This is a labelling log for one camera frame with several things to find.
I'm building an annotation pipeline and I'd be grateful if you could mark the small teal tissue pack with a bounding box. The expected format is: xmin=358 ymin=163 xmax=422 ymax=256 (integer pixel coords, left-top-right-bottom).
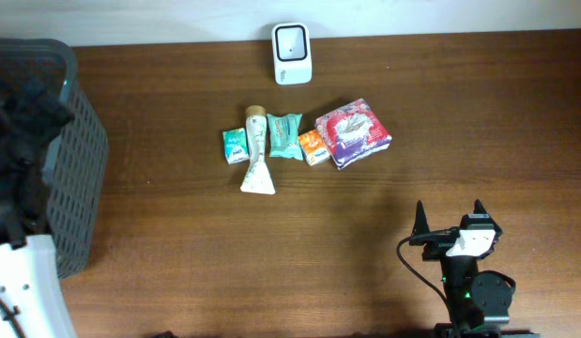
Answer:
xmin=222 ymin=128 xmax=250 ymax=164

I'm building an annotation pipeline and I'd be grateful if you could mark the teal wet wipes pack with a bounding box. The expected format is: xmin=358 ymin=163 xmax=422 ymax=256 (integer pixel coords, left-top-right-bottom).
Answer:
xmin=267 ymin=114 xmax=303 ymax=161

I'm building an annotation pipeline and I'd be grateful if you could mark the grey plastic mesh basket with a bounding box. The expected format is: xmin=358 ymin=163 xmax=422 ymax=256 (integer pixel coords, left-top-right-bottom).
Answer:
xmin=0 ymin=38 xmax=110 ymax=279

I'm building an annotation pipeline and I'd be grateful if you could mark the white barcode scanner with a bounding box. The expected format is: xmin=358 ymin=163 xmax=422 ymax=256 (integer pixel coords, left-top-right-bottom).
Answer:
xmin=271 ymin=23 xmax=313 ymax=85

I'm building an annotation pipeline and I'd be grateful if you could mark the purple red pad pack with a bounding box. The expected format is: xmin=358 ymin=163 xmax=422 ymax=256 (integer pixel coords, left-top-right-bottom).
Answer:
xmin=314 ymin=99 xmax=392 ymax=170

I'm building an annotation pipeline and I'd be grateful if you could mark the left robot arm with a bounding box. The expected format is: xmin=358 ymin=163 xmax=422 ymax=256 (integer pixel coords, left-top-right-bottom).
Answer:
xmin=0 ymin=80 xmax=76 ymax=337

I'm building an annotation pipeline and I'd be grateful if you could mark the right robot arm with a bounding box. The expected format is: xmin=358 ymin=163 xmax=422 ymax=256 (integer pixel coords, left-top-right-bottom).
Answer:
xmin=396 ymin=200 xmax=537 ymax=338

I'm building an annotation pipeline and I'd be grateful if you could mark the orange tissue pack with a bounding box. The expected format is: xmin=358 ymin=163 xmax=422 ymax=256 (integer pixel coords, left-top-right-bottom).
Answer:
xmin=298 ymin=130 xmax=330 ymax=166

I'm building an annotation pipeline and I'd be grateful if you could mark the white tube with cork cap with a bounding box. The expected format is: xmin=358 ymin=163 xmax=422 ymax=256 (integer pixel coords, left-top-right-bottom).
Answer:
xmin=240 ymin=105 xmax=275 ymax=195

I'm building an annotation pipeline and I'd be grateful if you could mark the right black cable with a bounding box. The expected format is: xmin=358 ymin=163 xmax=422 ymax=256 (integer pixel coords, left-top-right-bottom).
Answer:
xmin=395 ymin=234 xmax=449 ymax=304

